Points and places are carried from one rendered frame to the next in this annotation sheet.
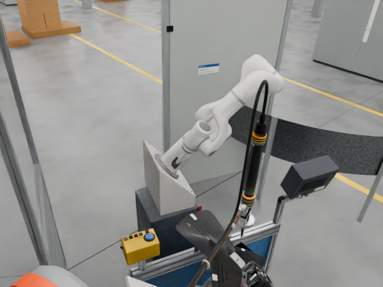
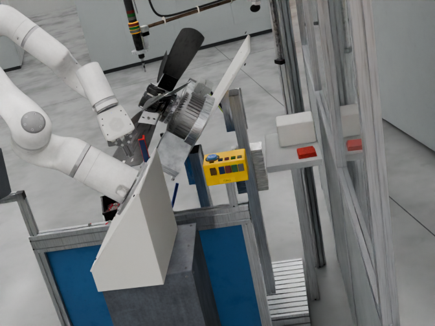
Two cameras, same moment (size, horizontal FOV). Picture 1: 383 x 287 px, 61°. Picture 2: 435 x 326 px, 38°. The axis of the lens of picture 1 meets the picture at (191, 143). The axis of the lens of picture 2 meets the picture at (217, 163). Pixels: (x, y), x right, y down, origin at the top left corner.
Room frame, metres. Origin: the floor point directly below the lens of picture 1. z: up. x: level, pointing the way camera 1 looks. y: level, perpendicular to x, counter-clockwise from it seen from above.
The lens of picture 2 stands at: (2.85, 1.38, 2.03)
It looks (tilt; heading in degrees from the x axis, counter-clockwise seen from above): 24 degrees down; 213
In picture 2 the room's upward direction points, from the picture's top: 12 degrees counter-clockwise
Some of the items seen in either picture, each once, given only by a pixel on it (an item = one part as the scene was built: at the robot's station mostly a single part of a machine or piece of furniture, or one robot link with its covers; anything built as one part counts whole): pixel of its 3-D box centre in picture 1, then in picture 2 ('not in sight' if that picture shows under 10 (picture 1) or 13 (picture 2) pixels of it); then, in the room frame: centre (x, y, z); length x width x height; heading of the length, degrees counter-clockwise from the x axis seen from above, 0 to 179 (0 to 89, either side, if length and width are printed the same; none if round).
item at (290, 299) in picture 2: not in sight; (246, 297); (0.63, -0.08, 0.04); 0.62 x 0.46 x 0.08; 116
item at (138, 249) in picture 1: (140, 247); (226, 168); (1.03, 0.22, 1.02); 0.16 x 0.10 x 0.11; 116
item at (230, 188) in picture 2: (141, 260); (231, 191); (1.03, 0.22, 0.92); 0.03 x 0.03 x 0.12; 26
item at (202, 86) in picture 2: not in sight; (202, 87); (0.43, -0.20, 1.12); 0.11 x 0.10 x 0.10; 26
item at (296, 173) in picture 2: not in sight; (304, 229); (0.50, 0.25, 0.42); 0.04 x 0.04 x 0.83; 26
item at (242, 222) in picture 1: (244, 212); (140, 39); (0.83, -0.20, 1.48); 0.09 x 0.07 x 0.10; 151
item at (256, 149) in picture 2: not in sight; (249, 167); (0.49, 0.00, 0.73); 0.15 x 0.09 x 0.22; 116
